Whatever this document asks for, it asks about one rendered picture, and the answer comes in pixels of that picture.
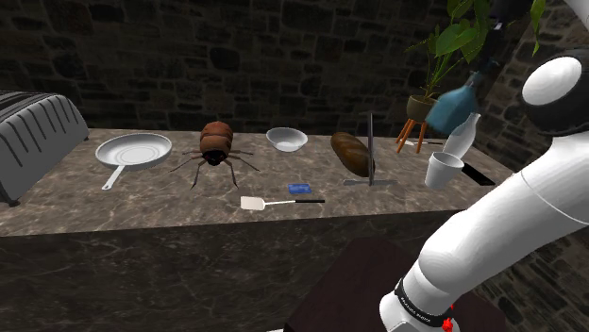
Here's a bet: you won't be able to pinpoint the blue bottle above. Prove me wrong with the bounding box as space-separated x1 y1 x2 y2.
424 71 485 136

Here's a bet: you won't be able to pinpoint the white bottle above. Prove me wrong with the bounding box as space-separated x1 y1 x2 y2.
442 111 482 160

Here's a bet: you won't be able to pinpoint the potted plant on wooden legs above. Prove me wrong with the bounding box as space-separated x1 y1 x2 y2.
395 0 547 155

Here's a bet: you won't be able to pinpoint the black flat bar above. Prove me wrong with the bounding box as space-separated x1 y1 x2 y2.
461 162 497 188

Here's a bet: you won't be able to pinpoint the white cup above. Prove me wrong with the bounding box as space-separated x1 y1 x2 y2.
424 151 465 191

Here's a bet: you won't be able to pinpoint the grey thin upright stand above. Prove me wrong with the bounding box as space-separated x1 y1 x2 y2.
342 110 398 188

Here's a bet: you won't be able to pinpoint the brown bread loaf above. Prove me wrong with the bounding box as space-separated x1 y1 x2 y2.
329 131 377 178

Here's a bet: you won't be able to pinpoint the white bowl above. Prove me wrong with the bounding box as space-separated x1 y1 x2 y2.
265 126 310 154

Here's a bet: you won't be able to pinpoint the brown insect toy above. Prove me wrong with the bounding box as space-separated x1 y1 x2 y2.
168 120 261 191

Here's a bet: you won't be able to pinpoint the white frying pan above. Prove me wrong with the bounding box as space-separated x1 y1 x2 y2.
94 132 174 191

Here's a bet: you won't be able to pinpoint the grey ribbed toaster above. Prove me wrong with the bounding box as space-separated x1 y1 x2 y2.
0 90 91 208

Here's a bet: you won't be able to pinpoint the white spatula black handle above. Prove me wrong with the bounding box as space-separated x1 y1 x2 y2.
239 195 327 212

